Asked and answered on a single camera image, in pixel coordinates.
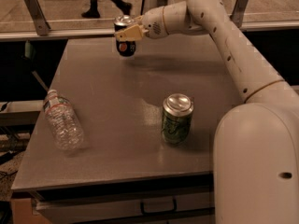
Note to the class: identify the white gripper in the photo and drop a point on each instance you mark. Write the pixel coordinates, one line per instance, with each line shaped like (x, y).
(153, 24)

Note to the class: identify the blue pepsi can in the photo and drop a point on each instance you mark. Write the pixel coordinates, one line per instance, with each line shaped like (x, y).
(124, 48)

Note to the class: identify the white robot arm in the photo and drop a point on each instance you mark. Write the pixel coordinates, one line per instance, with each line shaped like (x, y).
(256, 144)

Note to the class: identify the green soda can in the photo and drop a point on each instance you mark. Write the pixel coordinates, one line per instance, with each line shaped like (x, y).
(176, 118)

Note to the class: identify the clear plastic water bottle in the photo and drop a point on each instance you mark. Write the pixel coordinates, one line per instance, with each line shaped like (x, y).
(63, 121)

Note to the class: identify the metal railing bar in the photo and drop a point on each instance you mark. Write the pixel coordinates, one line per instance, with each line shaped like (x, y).
(252, 26)

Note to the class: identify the walking person legs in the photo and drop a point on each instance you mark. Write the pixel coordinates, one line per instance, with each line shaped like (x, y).
(93, 13)

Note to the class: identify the grey cabinet drawer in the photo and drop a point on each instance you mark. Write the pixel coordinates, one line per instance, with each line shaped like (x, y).
(196, 208)

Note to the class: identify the left metal railing bracket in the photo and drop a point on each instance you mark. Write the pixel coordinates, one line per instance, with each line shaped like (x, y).
(37, 15)

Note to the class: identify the right metal railing bracket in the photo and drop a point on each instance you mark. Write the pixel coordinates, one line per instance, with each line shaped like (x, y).
(238, 12)

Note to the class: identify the black drawer handle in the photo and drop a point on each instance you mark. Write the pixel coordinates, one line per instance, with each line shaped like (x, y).
(158, 207)

